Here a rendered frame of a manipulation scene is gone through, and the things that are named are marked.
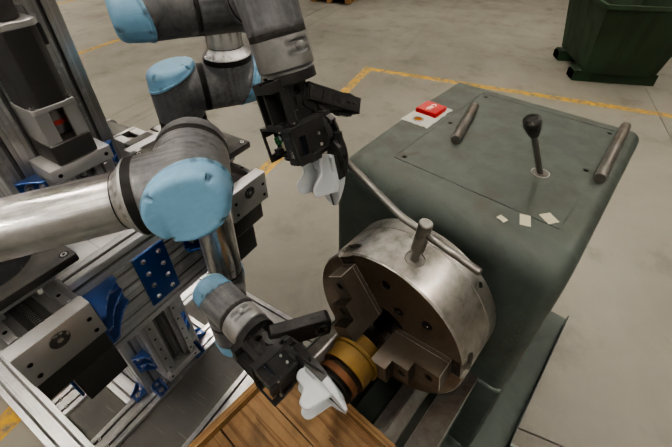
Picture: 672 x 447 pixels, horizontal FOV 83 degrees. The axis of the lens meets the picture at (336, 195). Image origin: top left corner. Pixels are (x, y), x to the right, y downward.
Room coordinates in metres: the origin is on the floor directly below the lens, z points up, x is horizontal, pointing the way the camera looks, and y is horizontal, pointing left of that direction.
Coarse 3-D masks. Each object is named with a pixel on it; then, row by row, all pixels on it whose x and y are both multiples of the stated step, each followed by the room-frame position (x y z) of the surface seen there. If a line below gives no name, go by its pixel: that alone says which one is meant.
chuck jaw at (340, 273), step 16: (336, 272) 0.44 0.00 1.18; (352, 272) 0.43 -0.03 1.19; (336, 288) 0.42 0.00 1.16; (352, 288) 0.41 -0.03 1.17; (368, 288) 0.42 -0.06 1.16; (336, 304) 0.39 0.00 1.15; (352, 304) 0.39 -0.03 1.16; (368, 304) 0.40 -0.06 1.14; (352, 320) 0.37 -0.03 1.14; (368, 320) 0.38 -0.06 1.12; (352, 336) 0.35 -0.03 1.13
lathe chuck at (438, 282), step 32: (352, 256) 0.45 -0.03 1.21; (384, 256) 0.42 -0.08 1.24; (384, 288) 0.40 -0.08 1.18; (416, 288) 0.36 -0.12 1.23; (448, 288) 0.37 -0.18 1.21; (416, 320) 0.36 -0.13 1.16; (448, 320) 0.33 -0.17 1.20; (480, 320) 0.36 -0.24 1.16; (448, 352) 0.31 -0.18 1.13; (416, 384) 0.34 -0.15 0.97; (448, 384) 0.30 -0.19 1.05
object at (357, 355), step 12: (360, 336) 0.35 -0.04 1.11; (336, 348) 0.33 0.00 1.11; (348, 348) 0.33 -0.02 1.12; (360, 348) 0.32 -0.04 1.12; (372, 348) 0.34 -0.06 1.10; (324, 360) 0.32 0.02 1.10; (336, 360) 0.31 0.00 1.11; (348, 360) 0.31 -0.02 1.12; (360, 360) 0.31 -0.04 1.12; (372, 360) 0.31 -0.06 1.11; (336, 372) 0.29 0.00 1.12; (348, 372) 0.29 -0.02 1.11; (360, 372) 0.29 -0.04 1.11; (372, 372) 0.30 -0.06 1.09; (336, 384) 0.30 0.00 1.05; (348, 384) 0.27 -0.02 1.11; (360, 384) 0.28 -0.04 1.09; (348, 396) 0.26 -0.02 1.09
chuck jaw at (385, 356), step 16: (400, 336) 0.36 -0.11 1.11; (384, 352) 0.33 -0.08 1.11; (400, 352) 0.33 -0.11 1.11; (416, 352) 0.32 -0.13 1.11; (432, 352) 0.32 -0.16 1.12; (384, 368) 0.30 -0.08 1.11; (400, 368) 0.30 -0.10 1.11; (416, 368) 0.30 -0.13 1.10; (432, 368) 0.29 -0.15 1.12; (448, 368) 0.30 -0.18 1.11; (464, 368) 0.31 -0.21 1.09; (432, 384) 0.28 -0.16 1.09
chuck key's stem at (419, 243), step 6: (420, 222) 0.41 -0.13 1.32; (426, 222) 0.41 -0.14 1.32; (432, 222) 0.42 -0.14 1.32; (420, 228) 0.41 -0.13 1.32; (426, 228) 0.40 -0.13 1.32; (420, 234) 0.41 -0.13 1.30; (426, 234) 0.40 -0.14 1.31; (414, 240) 0.41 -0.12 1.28; (420, 240) 0.41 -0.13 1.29; (426, 240) 0.41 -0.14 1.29; (414, 246) 0.41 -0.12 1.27; (420, 246) 0.41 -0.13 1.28; (414, 252) 0.41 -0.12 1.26; (420, 252) 0.41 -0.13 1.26; (414, 258) 0.41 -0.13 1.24
